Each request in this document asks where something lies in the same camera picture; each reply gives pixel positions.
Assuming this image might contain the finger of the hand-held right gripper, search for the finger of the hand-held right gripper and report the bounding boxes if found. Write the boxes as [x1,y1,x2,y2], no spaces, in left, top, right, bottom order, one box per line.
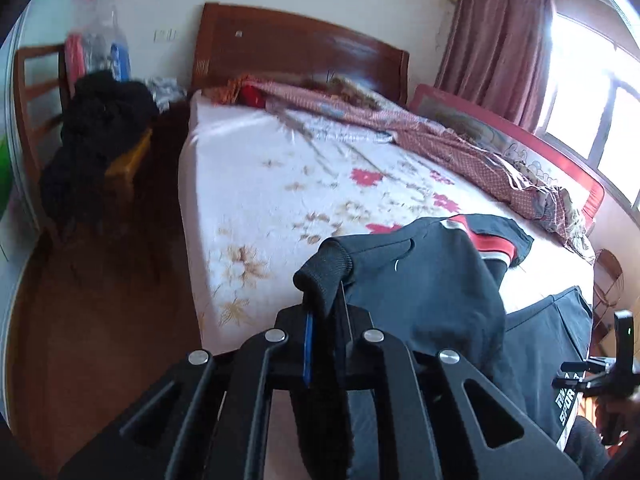
[552,359,601,395]

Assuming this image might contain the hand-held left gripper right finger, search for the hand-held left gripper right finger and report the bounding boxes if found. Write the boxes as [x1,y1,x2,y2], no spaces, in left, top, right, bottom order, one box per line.
[335,305,586,480]

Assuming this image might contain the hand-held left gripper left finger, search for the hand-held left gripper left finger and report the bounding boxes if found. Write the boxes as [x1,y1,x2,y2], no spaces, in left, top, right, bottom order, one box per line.
[60,305,321,480]

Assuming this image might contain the black pants with red stripe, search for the black pants with red stripe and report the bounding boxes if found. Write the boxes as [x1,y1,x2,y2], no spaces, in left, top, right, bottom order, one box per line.
[287,214,596,480]

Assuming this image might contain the person's right hand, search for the person's right hand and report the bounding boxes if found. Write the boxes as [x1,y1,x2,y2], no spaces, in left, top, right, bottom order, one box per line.
[596,390,632,447]

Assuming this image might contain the bed with floral sheet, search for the bed with floral sheet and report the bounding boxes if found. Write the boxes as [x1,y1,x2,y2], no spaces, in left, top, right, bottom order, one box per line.
[177,80,601,361]

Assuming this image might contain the red checked quilt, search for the red checked quilt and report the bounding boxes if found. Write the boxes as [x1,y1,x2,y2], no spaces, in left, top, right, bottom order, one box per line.
[260,77,596,261]

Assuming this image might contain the red pillow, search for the red pillow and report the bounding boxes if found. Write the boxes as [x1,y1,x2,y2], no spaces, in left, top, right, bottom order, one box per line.
[240,85,273,108]

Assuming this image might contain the window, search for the window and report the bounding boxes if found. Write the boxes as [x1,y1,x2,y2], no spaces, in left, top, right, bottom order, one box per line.
[542,10,640,211]

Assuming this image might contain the orange patterned cloth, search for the orange patterned cloth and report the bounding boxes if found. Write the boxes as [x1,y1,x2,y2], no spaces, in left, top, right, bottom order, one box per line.
[209,76,251,106]

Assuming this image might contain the grey patterned cloth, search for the grey patterned cloth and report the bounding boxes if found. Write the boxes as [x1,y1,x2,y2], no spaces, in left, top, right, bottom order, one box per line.
[145,76,188,113]

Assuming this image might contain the wooden headboard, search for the wooden headboard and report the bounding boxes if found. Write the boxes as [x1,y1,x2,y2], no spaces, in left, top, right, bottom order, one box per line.
[190,2,411,108]

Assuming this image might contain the black clothes pile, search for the black clothes pile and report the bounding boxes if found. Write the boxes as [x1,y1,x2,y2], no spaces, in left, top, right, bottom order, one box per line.
[40,70,161,231]

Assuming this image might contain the pink curtain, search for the pink curtain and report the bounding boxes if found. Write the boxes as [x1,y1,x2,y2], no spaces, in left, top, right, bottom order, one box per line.
[435,0,556,133]

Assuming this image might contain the clear plastic bag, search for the clear plastic bag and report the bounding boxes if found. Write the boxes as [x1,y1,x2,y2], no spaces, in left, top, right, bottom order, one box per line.
[62,0,133,86]

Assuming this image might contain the wooden chair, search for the wooden chair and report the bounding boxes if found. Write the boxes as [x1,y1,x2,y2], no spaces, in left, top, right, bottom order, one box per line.
[12,45,153,241]

